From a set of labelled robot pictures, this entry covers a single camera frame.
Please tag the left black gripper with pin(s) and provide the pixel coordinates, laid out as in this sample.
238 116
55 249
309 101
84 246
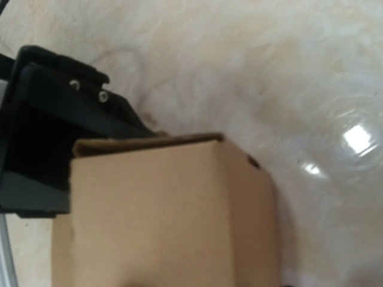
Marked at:
50 101

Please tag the brown cardboard box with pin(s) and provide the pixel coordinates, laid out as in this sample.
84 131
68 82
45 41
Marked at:
167 211

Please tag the front aluminium rail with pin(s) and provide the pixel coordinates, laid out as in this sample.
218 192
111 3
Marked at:
8 273

